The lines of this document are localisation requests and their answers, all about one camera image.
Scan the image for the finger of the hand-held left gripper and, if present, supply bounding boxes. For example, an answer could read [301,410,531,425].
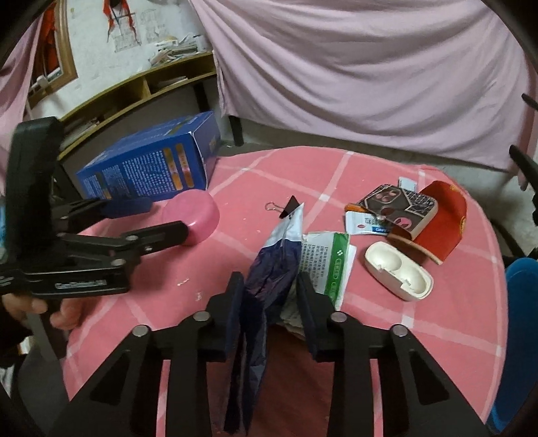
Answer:
[52,197,154,223]
[56,222,190,270]

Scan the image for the pile of papers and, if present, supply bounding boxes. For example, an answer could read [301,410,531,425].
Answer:
[147,36,203,67]

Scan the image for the pink checkered tablecloth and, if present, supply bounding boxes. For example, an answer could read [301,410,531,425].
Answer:
[63,146,509,437]

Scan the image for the dark blue plastic bag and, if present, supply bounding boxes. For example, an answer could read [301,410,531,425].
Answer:
[225,203,305,435]

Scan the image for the pink plastic bowl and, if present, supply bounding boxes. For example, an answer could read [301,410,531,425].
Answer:
[162,190,220,246]

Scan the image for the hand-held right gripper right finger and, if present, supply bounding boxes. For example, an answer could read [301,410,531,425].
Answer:
[296,272,490,437]

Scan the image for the white plastic case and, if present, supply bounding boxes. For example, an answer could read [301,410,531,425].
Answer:
[363,241,433,301]

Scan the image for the black office chair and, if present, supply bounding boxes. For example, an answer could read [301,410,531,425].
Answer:
[492,94,538,261]

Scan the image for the pink hanging sheet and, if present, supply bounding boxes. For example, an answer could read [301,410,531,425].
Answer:
[189,0,538,173]
[0,17,43,122]

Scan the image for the wooden shelf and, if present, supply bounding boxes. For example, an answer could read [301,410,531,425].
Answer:
[54,50,219,162]

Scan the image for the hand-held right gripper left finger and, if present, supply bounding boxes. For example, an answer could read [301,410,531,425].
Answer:
[63,272,246,437]

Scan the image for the green and white packet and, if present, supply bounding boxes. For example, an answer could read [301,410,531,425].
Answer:
[300,231,358,309]

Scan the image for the blue carton box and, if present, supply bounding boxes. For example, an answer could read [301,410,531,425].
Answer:
[76,111,222,202]

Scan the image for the white fabric care label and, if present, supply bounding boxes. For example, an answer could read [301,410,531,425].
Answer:
[345,176,417,236]

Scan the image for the patterned brown box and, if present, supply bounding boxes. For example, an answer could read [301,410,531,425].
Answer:
[345,184,438,234]

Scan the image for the black metal leg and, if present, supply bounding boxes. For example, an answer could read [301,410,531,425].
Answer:
[229,115,246,147]

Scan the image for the wall poster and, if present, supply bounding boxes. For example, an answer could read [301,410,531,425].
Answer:
[27,0,211,120]

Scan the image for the blue plastic basin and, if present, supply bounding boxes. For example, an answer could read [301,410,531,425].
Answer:
[490,257,538,435]

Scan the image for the black binder clip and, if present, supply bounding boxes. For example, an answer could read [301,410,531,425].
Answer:
[265,195,304,219]

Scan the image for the person's left hand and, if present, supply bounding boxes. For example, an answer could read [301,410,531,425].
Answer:
[0,294,83,332]

